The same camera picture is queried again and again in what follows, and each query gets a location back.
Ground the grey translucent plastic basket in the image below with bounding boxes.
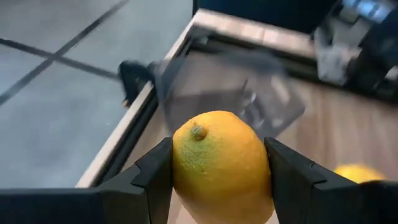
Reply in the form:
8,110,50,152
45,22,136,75
154,49,306,139

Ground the dark table clamp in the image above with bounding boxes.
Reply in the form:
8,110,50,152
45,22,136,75
117,60,159,108

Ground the yellow lemon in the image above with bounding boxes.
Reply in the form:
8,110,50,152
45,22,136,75
172,110,275,224
333,164,388,184

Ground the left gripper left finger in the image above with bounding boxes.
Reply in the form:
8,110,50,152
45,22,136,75
0,136,174,224

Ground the black aluminium table frame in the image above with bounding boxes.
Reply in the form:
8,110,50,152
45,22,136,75
93,29,398,187

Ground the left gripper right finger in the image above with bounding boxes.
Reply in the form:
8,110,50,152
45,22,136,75
264,136,398,224

